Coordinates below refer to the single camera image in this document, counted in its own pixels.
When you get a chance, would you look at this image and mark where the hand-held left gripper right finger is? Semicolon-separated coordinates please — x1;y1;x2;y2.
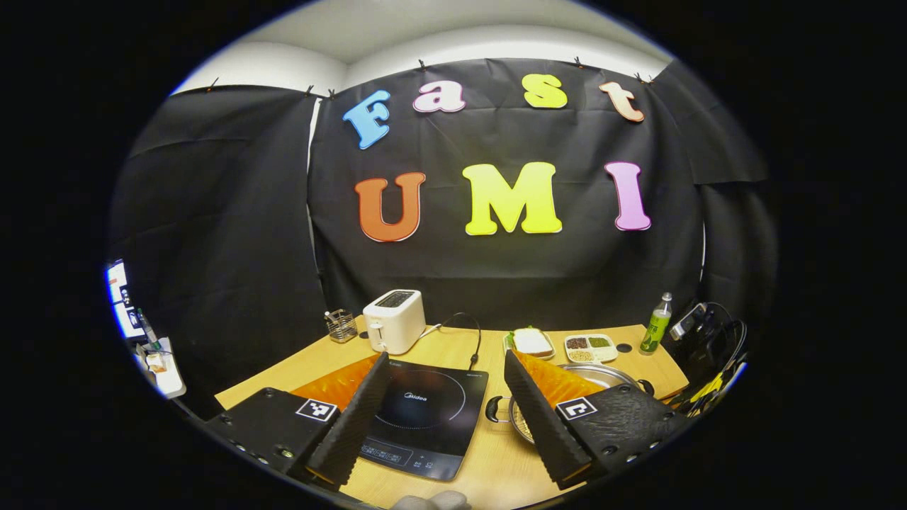
503;348;693;491

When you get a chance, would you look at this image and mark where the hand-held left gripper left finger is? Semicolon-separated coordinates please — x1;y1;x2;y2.
205;351;392;489

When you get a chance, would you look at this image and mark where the black induction cooktop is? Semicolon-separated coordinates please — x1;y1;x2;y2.
358;358;490;483

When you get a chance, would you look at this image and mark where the stainless steel pot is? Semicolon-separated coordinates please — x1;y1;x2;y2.
485;363;656;447

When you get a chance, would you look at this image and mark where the green drink bottle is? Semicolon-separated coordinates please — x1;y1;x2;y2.
639;292;674;356

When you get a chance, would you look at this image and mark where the white bread sandwich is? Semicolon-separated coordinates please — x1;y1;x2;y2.
510;327;555;357

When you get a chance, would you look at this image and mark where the white divided grain dish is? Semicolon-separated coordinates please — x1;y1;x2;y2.
564;333;619;365

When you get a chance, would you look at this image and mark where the white toaster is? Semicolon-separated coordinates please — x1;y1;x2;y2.
363;289;427;355

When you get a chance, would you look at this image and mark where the black backdrop cloth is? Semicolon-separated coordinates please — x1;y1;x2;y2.
106;58;779;419

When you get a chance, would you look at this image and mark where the white side table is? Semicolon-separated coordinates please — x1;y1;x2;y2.
135;336;187;400

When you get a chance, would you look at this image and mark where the computer monitor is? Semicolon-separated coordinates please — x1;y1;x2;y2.
105;259;147;341

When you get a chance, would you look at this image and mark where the small metal wire basket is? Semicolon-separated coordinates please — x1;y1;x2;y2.
325;309;359;344

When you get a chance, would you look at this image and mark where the black power cable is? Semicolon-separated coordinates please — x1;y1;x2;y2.
438;312;484;373

